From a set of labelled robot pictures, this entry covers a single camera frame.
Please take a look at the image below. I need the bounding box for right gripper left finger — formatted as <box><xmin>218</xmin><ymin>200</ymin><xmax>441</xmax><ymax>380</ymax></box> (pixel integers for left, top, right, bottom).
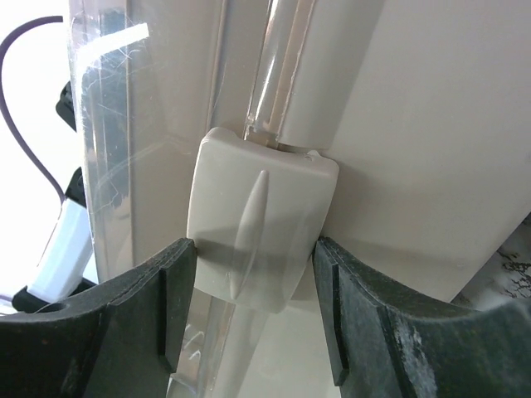
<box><xmin>1</xmin><ymin>239</ymin><xmax>195</xmax><ymax>397</ymax></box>

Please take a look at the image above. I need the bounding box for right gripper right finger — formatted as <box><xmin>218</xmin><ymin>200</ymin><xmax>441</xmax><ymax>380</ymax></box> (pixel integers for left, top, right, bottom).
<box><xmin>313</xmin><ymin>237</ymin><xmax>530</xmax><ymax>397</ymax></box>

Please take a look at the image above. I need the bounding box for beige plastic tool box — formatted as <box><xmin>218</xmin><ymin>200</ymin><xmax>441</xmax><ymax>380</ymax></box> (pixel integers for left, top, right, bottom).
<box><xmin>67</xmin><ymin>1</ymin><xmax>530</xmax><ymax>397</ymax></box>

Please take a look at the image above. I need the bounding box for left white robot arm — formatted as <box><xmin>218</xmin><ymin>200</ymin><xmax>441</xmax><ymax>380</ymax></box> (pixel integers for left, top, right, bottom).
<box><xmin>12</xmin><ymin>168</ymin><xmax>99</xmax><ymax>313</ymax></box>

